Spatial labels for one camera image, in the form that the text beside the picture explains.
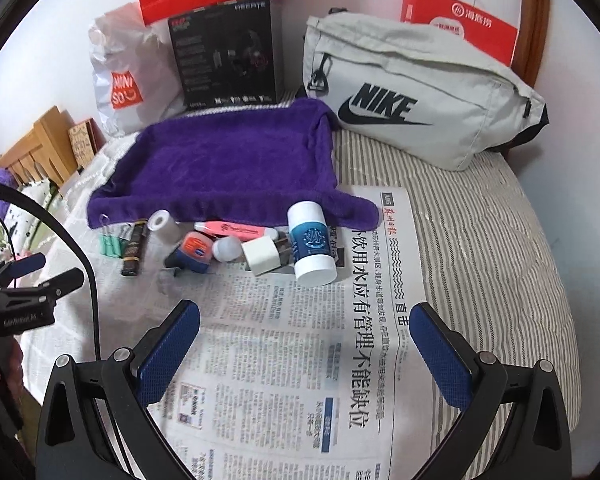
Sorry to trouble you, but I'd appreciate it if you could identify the purple towel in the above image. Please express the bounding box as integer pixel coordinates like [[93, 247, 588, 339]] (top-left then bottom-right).
[[86, 99, 379, 231]]

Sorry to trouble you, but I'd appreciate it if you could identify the brown patterned notebook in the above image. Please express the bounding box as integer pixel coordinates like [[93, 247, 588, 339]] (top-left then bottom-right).
[[68, 118, 106, 171]]

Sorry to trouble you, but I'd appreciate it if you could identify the white tape roll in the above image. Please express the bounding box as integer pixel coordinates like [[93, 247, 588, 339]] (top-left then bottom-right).
[[147, 209, 178, 234]]

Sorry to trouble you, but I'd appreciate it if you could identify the black headset box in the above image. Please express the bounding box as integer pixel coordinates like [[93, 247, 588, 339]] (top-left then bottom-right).
[[168, 0, 285, 110]]

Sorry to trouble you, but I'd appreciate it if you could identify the Vaseline jar blue lid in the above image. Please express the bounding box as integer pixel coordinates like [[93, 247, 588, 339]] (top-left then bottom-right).
[[164, 231, 213, 274]]

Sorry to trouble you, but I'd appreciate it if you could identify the white power plug adapter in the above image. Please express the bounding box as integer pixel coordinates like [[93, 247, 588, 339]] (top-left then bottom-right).
[[242, 235, 291, 276]]

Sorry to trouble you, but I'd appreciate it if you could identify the person's left hand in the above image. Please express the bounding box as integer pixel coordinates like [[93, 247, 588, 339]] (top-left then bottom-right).
[[0, 338, 23, 403]]

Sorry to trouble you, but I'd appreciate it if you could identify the wooden bed headboard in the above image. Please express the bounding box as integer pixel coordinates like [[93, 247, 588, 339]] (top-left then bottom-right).
[[512, 0, 550, 87]]

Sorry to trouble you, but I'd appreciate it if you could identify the green binder clip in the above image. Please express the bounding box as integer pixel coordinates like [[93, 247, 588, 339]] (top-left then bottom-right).
[[99, 214, 119, 258], [114, 223, 133, 258]]

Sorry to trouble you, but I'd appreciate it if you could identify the white Miniso plastic bag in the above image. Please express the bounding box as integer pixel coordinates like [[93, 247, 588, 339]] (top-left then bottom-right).
[[88, 3, 184, 136]]

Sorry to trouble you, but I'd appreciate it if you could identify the white black spotted pillow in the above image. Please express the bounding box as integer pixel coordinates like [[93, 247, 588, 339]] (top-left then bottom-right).
[[2, 179, 62, 256]]

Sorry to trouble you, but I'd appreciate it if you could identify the striped grey bed quilt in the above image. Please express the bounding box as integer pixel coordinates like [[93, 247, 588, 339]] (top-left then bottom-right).
[[19, 94, 582, 480]]

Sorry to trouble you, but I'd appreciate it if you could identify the red white paper bag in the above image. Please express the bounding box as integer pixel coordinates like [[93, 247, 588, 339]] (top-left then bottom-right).
[[401, 0, 518, 66]]

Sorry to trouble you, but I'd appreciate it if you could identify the black cable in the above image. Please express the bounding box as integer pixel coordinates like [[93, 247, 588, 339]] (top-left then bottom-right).
[[0, 176, 103, 361]]

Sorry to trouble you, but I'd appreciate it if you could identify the grey Nike waist bag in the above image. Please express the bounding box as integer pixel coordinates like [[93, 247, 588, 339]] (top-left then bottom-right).
[[303, 11, 548, 171]]

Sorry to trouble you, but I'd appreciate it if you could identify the white blue cylindrical bottle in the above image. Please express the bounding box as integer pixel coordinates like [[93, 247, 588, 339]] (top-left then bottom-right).
[[287, 200, 337, 287]]

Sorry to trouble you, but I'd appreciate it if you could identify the pink highlighter pen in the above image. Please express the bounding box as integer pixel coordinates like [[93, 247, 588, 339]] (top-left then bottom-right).
[[194, 220, 278, 242]]

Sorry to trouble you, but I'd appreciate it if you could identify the newspaper sheet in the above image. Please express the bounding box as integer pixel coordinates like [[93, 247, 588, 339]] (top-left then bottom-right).
[[58, 186, 434, 479]]

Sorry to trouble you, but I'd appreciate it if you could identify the small white round bottle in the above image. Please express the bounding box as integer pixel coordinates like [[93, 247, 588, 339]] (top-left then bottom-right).
[[212, 236, 242, 263]]

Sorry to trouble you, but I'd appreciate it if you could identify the wooden chair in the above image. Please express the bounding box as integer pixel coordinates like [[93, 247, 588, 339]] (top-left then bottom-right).
[[0, 106, 78, 186]]

